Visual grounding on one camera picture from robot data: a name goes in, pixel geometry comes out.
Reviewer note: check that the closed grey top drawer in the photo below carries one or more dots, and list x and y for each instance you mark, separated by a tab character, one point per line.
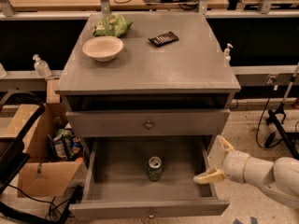
148	123

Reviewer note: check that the green soda can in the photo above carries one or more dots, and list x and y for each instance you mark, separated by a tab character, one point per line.
155	168

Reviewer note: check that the cardboard box with snacks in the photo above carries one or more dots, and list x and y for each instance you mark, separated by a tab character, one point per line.
42	176

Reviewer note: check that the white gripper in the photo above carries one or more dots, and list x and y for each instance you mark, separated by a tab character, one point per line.
234	165

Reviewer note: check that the clear sanitizer pump bottle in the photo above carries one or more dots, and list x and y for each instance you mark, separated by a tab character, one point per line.
41	66

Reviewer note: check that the black chair frame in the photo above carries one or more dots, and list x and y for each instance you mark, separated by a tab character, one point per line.
12	157

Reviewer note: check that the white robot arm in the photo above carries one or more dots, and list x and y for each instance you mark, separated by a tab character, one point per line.
278	180

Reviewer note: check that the small white pump bottle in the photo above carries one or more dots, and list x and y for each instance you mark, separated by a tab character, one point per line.
227	51

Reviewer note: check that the open grey middle drawer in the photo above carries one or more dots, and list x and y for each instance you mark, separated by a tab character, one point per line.
118	186

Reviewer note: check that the grey wooden drawer cabinet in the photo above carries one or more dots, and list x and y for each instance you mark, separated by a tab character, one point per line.
190	74

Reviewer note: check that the snack packets in box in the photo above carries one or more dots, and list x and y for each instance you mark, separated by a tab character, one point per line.
64	144

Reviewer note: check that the green chip bag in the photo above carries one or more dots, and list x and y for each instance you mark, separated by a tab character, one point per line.
112	25

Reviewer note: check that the black tripod stand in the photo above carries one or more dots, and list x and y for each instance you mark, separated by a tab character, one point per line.
277	118

